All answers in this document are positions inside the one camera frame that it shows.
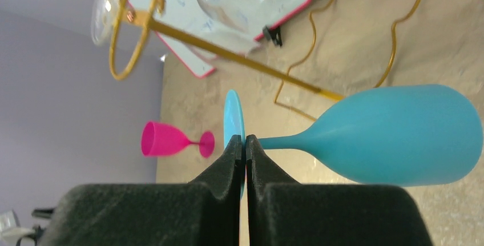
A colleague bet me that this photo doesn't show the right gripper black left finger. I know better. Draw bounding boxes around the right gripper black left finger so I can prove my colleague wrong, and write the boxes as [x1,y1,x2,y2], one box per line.
[40,135,242,245]

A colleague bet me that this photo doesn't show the front clear wine glass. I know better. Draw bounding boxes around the front clear wine glass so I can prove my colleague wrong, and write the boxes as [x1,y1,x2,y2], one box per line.
[91,0,120,46]

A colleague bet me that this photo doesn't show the pink wine glass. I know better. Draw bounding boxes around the pink wine glass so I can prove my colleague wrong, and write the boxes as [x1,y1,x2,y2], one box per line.
[140,122,215,158]

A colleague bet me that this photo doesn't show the clear wine glass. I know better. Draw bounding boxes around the clear wine glass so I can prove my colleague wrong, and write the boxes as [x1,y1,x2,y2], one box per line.
[91,0,120,46]
[197,0,274,34]

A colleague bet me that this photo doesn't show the red framed whiteboard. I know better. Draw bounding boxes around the red framed whiteboard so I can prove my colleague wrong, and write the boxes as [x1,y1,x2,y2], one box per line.
[126,0,314,79]

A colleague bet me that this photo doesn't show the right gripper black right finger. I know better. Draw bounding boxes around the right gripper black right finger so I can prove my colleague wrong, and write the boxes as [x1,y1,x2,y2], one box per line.
[245,135,432,245]

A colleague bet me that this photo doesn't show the light blue wine glass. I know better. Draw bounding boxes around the light blue wine glass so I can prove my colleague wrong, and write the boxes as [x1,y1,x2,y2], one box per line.
[223,83,484,200]

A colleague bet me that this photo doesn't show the rear clear wine glass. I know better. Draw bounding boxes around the rear clear wine glass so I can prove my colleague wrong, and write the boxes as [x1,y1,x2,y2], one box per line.
[197,0,274,34]

